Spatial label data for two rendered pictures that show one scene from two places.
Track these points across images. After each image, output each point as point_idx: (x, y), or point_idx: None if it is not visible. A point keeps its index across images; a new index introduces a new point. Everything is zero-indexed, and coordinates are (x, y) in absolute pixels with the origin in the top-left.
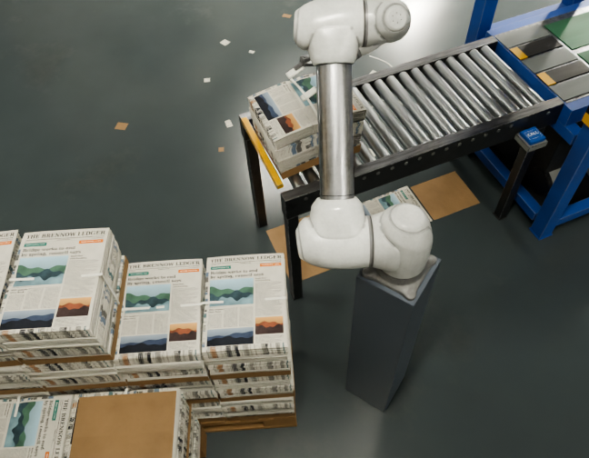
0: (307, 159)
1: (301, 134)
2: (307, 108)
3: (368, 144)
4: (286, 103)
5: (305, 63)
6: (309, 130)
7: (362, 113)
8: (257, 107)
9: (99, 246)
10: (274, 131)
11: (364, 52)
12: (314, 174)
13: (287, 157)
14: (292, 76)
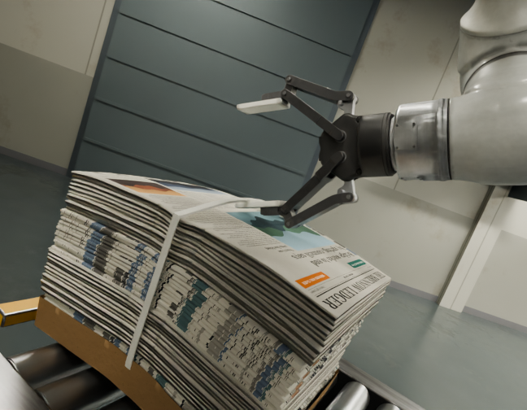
0: (98, 324)
1: (124, 213)
2: (219, 212)
3: None
4: (215, 199)
5: (291, 93)
6: (146, 217)
7: (313, 318)
8: (178, 182)
9: None
10: (110, 174)
11: (462, 137)
12: (75, 392)
13: (70, 259)
14: (245, 106)
